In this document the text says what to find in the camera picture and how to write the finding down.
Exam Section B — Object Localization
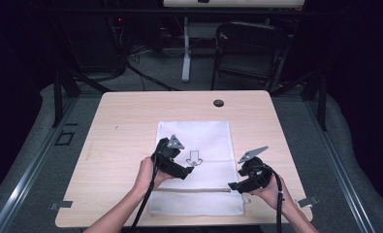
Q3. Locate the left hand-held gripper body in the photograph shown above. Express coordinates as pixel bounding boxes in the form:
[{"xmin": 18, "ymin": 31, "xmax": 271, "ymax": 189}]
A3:
[{"xmin": 150, "ymin": 134, "xmax": 186, "ymax": 177}]

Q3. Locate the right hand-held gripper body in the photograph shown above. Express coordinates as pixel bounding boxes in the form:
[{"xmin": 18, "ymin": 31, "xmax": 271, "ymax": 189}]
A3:
[{"xmin": 237, "ymin": 145, "xmax": 274, "ymax": 191}]

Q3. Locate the white mesh laundry bag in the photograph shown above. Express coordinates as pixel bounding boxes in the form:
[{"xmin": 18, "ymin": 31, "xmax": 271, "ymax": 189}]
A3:
[{"xmin": 147, "ymin": 120, "xmax": 252, "ymax": 217}]

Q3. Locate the person's left hand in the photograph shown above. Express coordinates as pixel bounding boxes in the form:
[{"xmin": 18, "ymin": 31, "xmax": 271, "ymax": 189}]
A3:
[{"xmin": 136, "ymin": 156, "xmax": 176, "ymax": 196}]

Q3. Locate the person's right hand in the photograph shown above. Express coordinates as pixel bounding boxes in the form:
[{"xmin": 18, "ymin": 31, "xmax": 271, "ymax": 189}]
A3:
[{"xmin": 247, "ymin": 176, "xmax": 293, "ymax": 212}]

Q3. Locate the grey tape strip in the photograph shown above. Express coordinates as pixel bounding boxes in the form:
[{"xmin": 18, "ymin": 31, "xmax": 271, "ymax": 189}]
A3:
[
  {"xmin": 48, "ymin": 200, "xmax": 74, "ymax": 212},
  {"xmin": 297, "ymin": 195, "xmax": 320, "ymax": 209}
]

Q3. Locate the white desk leg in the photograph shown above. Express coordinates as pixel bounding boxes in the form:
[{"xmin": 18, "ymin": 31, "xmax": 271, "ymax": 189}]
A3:
[{"xmin": 181, "ymin": 16, "xmax": 192, "ymax": 83}]

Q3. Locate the black folding chair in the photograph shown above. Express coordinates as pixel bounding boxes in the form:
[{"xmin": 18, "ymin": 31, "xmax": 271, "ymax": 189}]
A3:
[{"xmin": 210, "ymin": 20, "xmax": 290, "ymax": 93}]

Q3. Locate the black computer tower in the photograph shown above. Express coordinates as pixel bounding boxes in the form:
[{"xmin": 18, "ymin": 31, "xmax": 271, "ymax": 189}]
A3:
[{"xmin": 62, "ymin": 14, "xmax": 126, "ymax": 75}]

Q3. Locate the black horizontal bar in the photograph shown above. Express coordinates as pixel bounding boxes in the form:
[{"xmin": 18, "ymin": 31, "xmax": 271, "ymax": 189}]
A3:
[{"xmin": 33, "ymin": 8, "xmax": 326, "ymax": 17}]

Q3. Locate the white desk top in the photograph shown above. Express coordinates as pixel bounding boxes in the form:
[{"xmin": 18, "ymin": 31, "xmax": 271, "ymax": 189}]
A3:
[{"xmin": 162, "ymin": 0, "xmax": 305, "ymax": 9}]

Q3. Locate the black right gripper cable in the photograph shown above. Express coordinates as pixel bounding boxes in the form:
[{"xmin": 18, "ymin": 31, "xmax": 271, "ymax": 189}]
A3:
[{"xmin": 259, "ymin": 164, "xmax": 284, "ymax": 233}]

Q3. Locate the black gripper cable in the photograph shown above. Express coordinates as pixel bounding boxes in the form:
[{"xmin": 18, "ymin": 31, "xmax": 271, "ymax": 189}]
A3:
[
  {"xmin": 128, "ymin": 157, "xmax": 160, "ymax": 233},
  {"xmin": 259, "ymin": 164, "xmax": 284, "ymax": 233}
]

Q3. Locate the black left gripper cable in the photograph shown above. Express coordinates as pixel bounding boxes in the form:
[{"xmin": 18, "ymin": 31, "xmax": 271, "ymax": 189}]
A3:
[{"xmin": 128, "ymin": 157, "xmax": 160, "ymax": 233}]

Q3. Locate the black floor cable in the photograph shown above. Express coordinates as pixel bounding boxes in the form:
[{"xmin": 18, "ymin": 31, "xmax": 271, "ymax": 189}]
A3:
[{"xmin": 125, "ymin": 61, "xmax": 181, "ymax": 92}]

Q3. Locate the aluminium floor rail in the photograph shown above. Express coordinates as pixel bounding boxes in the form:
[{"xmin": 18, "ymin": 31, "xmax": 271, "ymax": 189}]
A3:
[
  {"xmin": 0, "ymin": 96, "xmax": 79, "ymax": 233},
  {"xmin": 304, "ymin": 100, "xmax": 376, "ymax": 233}
]

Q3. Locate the black metal frame stand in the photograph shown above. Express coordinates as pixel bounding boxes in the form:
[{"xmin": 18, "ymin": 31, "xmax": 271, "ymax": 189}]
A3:
[
  {"xmin": 50, "ymin": 66, "xmax": 113, "ymax": 128},
  {"xmin": 270, "ymin": 69, "xmax": 329, "ymax": 132}
]

